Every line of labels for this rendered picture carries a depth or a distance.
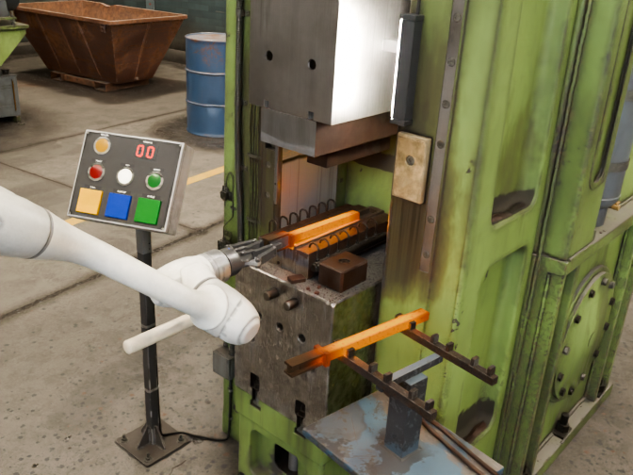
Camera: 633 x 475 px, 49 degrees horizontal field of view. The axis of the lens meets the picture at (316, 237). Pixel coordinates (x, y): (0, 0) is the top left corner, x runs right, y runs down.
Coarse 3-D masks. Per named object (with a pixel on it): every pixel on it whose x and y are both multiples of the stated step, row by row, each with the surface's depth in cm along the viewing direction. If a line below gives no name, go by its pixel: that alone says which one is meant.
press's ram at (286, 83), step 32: (256, 0) 180; (288, 0) 173; (320, 0) 166; (352, 0) 166; (384, 0) 175; (256, 32) 183; (288, 32) 175; (320, 32) 169; (352, 32) 170; (384, 32) 179; (256, 64) 186; (288, 64) 178; (320, 64) 171; (352, 64) 173; (384, 64) 184; (256, 96) 189; (288, 96) 181; (320, 96) 174; (352, 96) 177; (384, 96) 188
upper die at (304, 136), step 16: (272, 112) 187; (384, 112) 199; (272, 128) 188; (288, 128) 184; (304, 128) 181; (320, 128) 179; (336, 128) 185; (352, 128) 190; (368, 128) 196; (384, 128) 202; (288, 144) 186; (304, 144) 182; (320, 144) 181; (336, 144) 187; (352, 144) 192
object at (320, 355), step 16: (400, 320) 172; (416, 320) 175; (352, 336) 164; (368, 336) 164; (384, 336) 168; (304, 352) 156; (320, 352) 156; (336, 352) 159; (288, 368) 152; (304, 368) 155
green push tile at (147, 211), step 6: (138, 198) 211; (144, 198) 211; (138, 204) 211; (144, 204) 211; (150, 204) 210; (156, 204) 210; (138, 210) 211; (144, 210) 210; (150, 210) 210; (156, 210) 209; (138, 216) 210; (144, 216) 210; (150, 216) 210; (156, 216) 209; (144, 222) 210; (150, 222) 209; (156, 222) 209
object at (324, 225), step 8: (336, 216) 212; (344, 216) 212; (352, 216) 214; (312, 224) 204; (320, 224) 204; (328, 224) 206; (336, 224) 209; (280, 232) 193; (288, 232) 197; (296, 232) 197; (304, 232) 198; (312, 232) 201; (320, 232) 204; (264, 240) 188; (288, 240) 194; (296, 240) 196
